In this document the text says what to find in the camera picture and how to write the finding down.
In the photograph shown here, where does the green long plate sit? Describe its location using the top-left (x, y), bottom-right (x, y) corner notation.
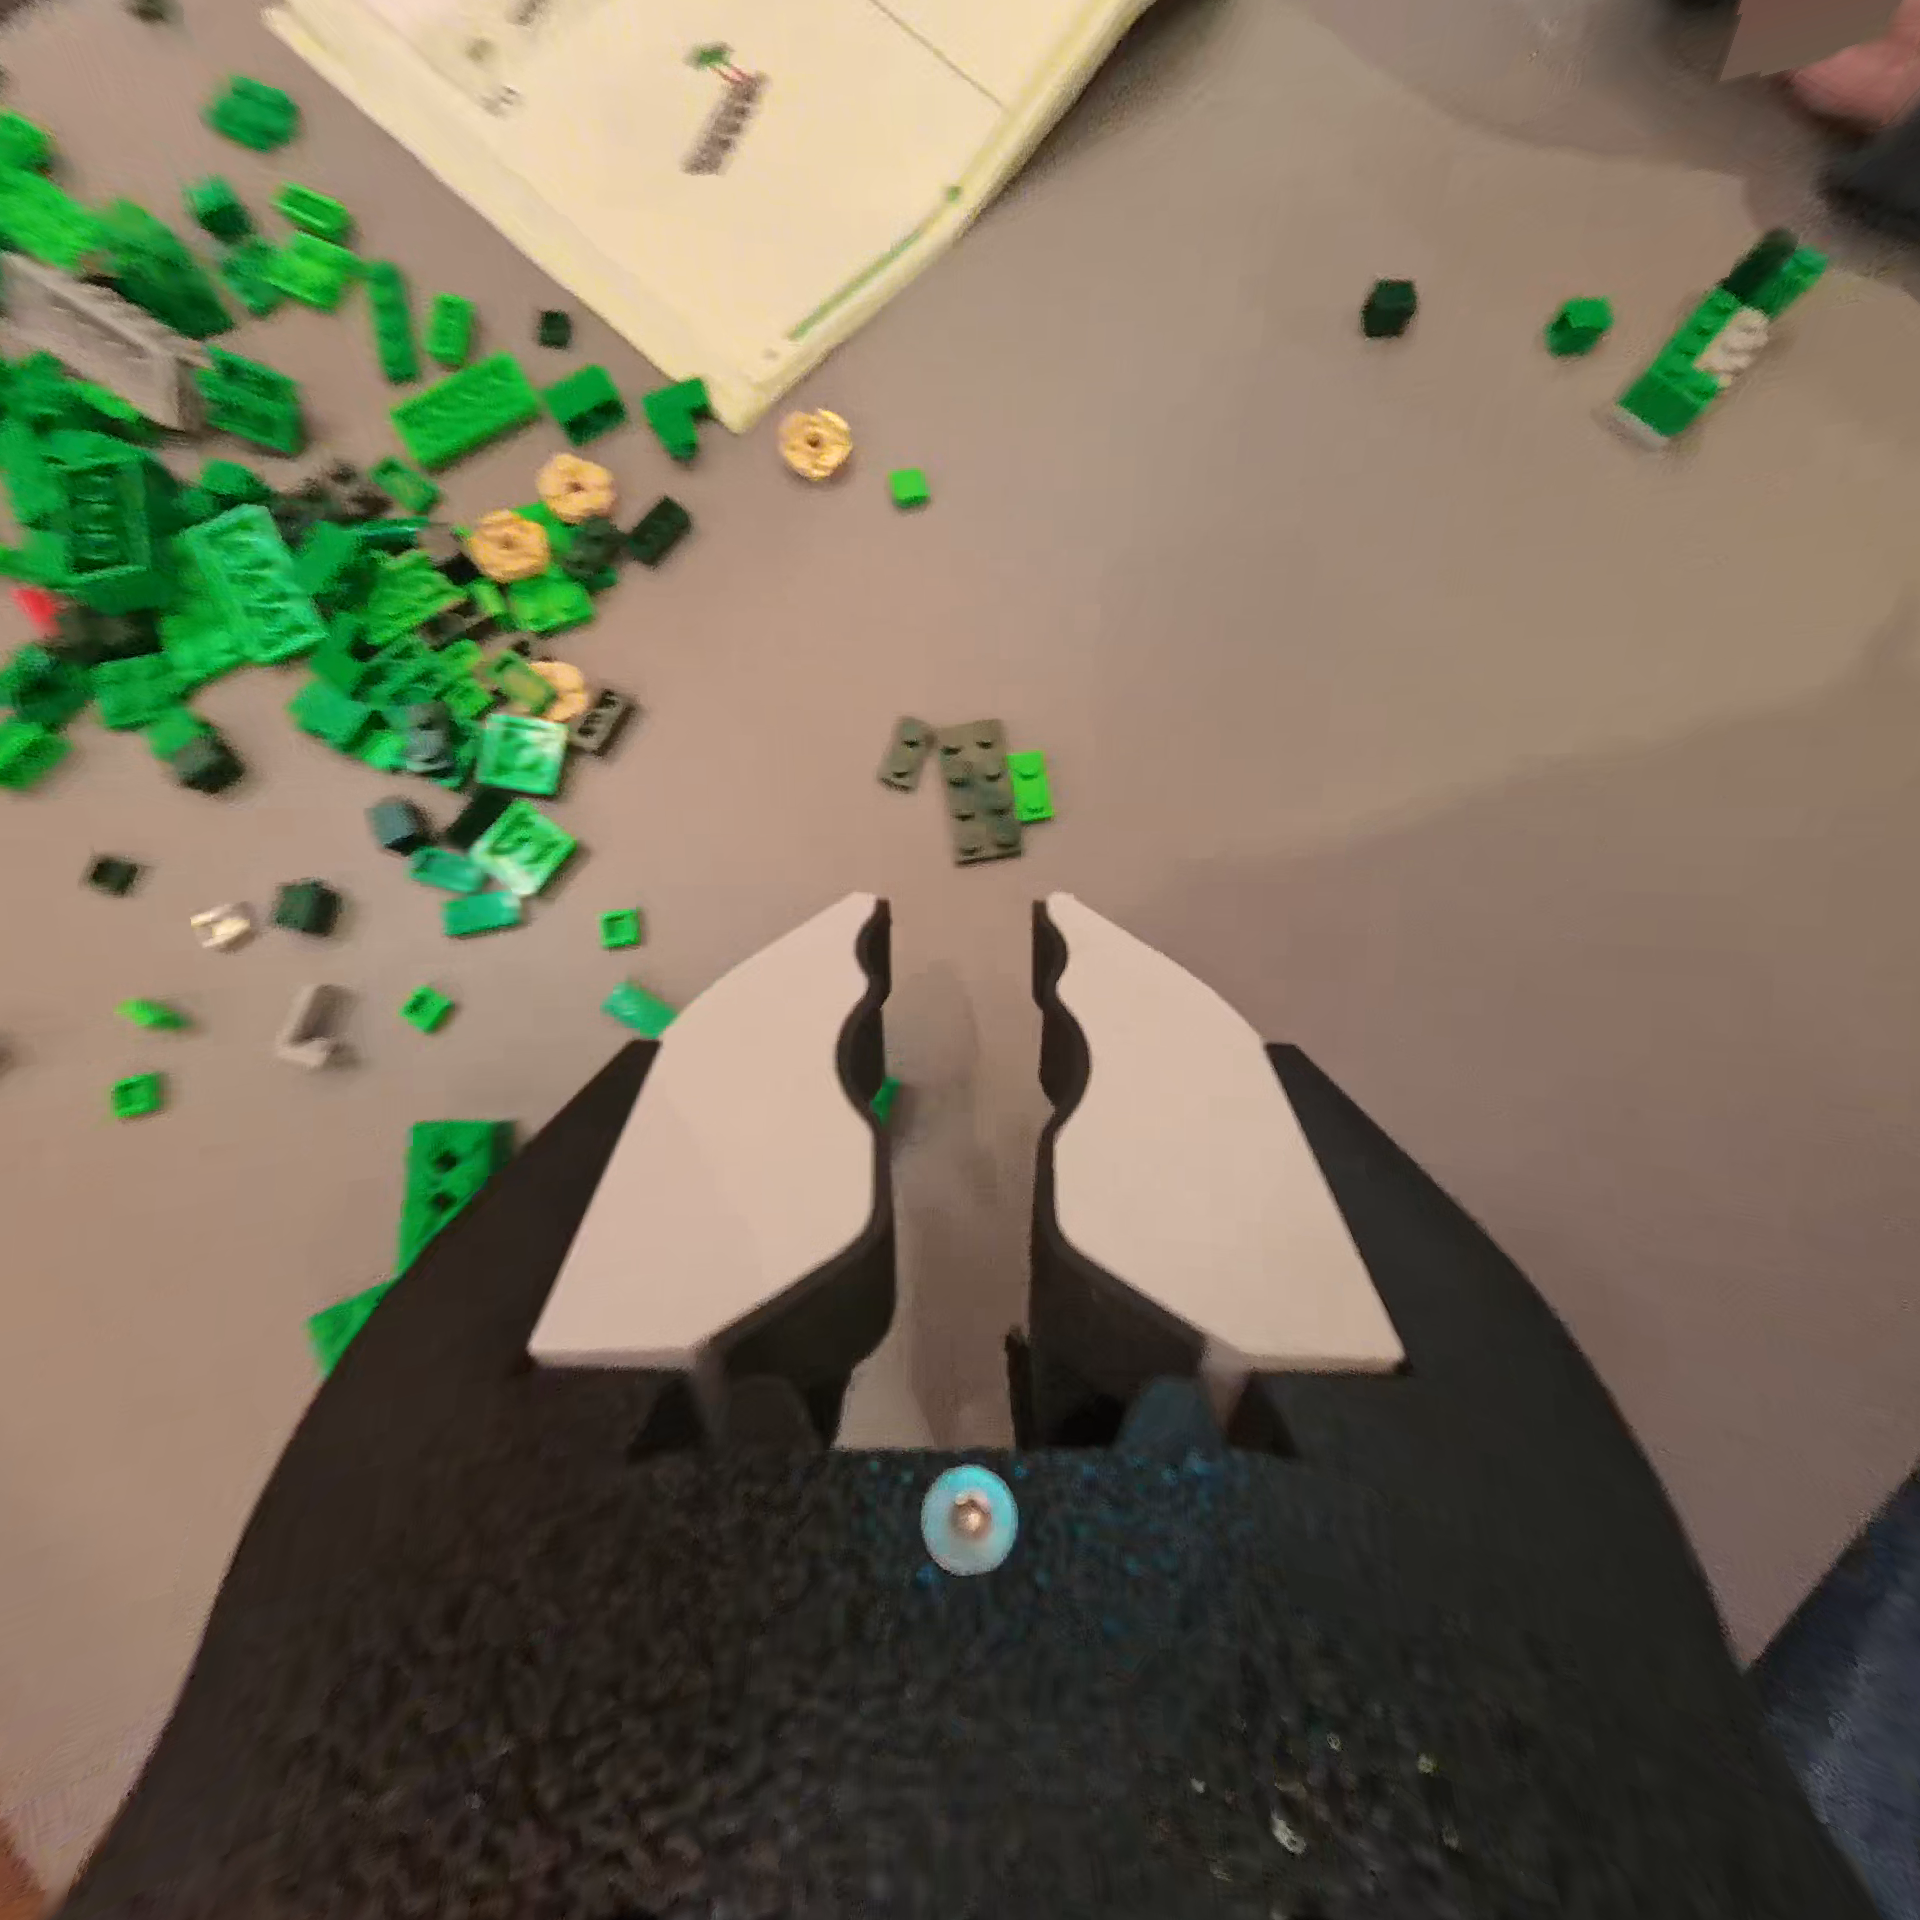
top-left (392, 1119), bottom-right (522, 1278)
top-left (307, 1279), bottom-right (395, 1381)

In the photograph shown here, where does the grey desk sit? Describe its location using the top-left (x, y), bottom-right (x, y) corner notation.
top-left (0, 0), bottom-right (1920, 1905)

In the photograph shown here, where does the grey long brick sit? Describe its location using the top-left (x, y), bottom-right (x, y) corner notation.
top-left (0, 251), bottom-right (214, 435)

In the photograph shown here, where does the person's blue trouser leg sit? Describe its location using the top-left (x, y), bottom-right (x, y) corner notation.
top-left (1745, 1507), bottom-right (1920, 1920)

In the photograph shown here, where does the dark green plate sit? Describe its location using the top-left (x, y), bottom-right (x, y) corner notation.
top-left (936, 717), bottom-right (1030, 871)

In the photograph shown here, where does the pale green instruction booklet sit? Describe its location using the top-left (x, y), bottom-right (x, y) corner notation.
top-left (263, 0), bottom-right (1156, 435)

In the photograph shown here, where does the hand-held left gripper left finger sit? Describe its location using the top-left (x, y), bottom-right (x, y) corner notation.
top-left (526, 891), bottom-right (900, 1448)

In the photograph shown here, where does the pile of green toy bricks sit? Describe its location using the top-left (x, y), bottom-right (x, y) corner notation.
top-left (0, 76), bottom-right (713, 1119)

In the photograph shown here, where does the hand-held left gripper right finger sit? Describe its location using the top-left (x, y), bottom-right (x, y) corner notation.
top-left (1007, 891), bottom-right (1409, 1452)

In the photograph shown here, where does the green brick assembly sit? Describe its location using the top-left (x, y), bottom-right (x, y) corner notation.
top-left (1606, 228), bottom-right (1835, 452)

